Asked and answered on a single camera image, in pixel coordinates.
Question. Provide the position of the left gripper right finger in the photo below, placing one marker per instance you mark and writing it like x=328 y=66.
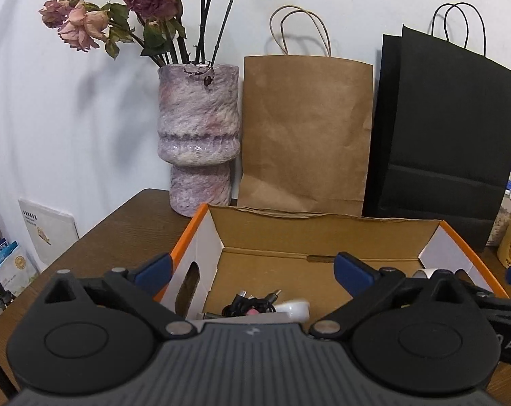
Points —
x=371 y=292

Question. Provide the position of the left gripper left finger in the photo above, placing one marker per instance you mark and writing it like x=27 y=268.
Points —
x=136 y=289

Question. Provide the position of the translucent white plastic box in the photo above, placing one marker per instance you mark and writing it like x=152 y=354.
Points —
x=295 y=311

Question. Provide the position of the clear seed container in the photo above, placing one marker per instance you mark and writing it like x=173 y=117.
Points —
x=501 y=222

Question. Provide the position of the red cardboard box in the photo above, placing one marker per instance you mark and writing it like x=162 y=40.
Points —
x=225 y=250

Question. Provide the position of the white calendar card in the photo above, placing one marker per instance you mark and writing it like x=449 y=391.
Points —
x=52 y=232

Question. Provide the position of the blue white packet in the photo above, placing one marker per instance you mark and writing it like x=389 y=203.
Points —
x=16 y=270

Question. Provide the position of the black paper bag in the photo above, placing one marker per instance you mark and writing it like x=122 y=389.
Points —
x=441 y=135

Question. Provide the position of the brown paper bag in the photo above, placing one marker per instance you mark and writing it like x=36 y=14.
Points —
x=306 y=128

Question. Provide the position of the purple textured vase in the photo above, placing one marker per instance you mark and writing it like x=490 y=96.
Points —
x=199 y=131

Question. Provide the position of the dried pink rose bouquet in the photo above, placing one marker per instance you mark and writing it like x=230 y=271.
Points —
x=156 y=25

